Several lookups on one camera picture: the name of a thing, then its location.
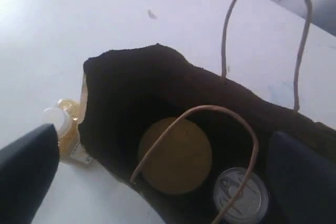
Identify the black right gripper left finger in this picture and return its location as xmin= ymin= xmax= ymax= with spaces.
xmin=1 ymin=124 xmax=60 ymax=223

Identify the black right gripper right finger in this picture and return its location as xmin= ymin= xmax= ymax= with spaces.
xmin=267 ymin=132 xmax=335 ymax=223

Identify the dark tea can pull-tab lid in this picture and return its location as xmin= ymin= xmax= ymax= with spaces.
xmin=213 ymin=167 xmax=269 ymax=223

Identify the clear jar with tan lid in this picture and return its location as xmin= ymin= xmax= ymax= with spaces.
xmin=141 ymin=119 xmax=212 ymax=195

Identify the brown paper shopping bag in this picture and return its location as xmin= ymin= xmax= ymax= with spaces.
xmin=78 ymin=0 xmax=336 ymax=224

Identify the millet bottle with white cap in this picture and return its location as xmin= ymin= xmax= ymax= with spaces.
xmin=42 ymin=99 xmax=92 ymax=166

